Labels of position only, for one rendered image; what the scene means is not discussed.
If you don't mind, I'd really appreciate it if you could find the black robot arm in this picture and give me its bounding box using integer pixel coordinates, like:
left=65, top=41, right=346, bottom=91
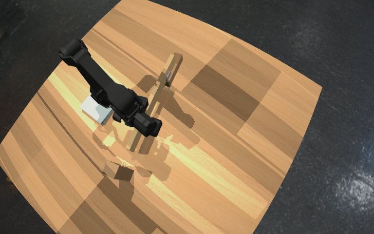
left=58, top=38, right=158, bottom=137

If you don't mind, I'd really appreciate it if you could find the long brown wooden rail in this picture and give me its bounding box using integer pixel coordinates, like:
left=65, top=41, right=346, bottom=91
left=126, top=54, right=176, bottom=152

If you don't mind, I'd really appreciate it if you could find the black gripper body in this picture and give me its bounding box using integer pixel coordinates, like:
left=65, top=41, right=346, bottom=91
left=112, top=112, right=162, bottom=137

